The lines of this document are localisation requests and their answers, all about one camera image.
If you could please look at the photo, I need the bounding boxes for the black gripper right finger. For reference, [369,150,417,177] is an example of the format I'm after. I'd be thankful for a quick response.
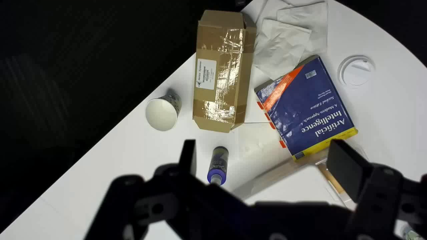
[327,140,373,201]

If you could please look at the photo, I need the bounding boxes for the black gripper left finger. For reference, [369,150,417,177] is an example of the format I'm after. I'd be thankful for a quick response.
[179,140,197,174]

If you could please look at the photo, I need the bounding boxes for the white paper coffee cup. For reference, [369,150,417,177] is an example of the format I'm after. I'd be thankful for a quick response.
[146,89,182,130]

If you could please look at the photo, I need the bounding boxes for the white plastic cup lid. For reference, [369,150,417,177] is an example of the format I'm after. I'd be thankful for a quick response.
[338,54,375,86]

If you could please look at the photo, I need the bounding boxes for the blue whiteboard marker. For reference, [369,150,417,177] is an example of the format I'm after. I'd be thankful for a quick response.
[207,146,229,185]

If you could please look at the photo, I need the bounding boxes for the blue artificial intelligence textbook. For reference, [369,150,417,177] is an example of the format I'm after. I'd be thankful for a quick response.
[255,56,358,158]

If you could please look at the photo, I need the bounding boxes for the brown cardboard box with tape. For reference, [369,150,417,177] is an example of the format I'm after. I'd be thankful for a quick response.
[193,9,257,132]

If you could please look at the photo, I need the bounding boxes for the crumpled white tissue paper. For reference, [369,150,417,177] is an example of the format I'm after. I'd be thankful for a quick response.
[254,0,329,78]

